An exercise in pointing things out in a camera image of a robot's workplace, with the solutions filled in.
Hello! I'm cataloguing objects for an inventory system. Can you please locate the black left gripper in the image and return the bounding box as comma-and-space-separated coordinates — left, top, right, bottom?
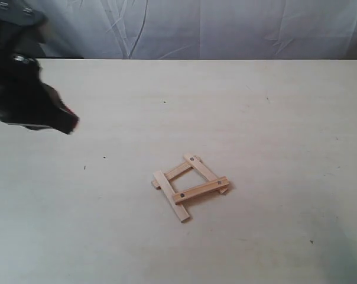
0, 47, 79, 134

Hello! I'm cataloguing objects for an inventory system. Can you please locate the plain wooden stick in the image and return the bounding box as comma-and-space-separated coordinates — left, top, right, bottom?
151, 156, 202, 189
153, 170, 191, 223

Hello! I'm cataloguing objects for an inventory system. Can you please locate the wooden stick with holes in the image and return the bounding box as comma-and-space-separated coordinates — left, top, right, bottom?
184, 153, 229, 194
172, 176, 229, 205

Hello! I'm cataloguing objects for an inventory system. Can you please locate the white backdrop cloth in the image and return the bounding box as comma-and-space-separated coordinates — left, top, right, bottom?
30, 0, 357, 60

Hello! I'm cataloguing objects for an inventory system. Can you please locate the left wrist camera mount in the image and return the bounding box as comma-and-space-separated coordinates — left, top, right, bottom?
0, 1, 48, 53

